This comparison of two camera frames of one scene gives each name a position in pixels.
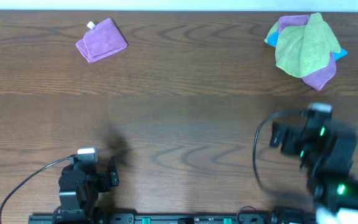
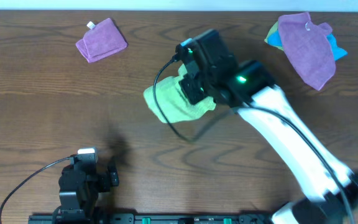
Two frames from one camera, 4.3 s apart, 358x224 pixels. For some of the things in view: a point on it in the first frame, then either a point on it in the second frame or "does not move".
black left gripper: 105,179 does not move
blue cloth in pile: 272,41 does not move
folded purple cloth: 103,40 does not move
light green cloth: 304,50 -> 173,104
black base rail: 173,218 does not move
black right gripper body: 291,144 -> 192,86
